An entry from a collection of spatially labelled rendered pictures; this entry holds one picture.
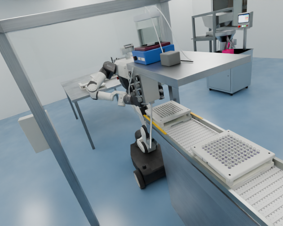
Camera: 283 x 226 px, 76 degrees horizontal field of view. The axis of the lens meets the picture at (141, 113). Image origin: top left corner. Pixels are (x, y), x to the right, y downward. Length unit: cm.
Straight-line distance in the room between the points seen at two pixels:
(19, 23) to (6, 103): 505
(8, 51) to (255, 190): 132
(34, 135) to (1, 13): 486
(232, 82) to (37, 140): 326
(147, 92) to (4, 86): 526
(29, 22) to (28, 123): 60
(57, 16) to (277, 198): 130
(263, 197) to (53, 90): 573
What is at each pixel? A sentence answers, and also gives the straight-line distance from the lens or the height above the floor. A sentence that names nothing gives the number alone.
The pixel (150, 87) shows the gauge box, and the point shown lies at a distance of 111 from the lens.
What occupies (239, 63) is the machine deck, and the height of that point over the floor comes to 131.
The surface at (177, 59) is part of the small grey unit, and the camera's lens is 94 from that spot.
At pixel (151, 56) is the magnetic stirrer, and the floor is 137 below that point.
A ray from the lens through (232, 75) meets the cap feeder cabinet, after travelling 372.
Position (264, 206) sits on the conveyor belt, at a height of 89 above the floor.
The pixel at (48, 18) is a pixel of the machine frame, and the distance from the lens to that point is 120.
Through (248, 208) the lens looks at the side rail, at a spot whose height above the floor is 93.
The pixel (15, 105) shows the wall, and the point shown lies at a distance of 616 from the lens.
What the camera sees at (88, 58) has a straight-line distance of 126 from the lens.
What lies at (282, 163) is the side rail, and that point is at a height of 93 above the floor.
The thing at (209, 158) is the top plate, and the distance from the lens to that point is 87.
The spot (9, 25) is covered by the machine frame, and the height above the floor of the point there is 167.
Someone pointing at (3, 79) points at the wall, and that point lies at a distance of 604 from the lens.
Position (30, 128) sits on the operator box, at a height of 109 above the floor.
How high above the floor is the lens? 154
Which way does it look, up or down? 25 degrees down
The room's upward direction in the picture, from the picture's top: 13 degrees counter-clockwise
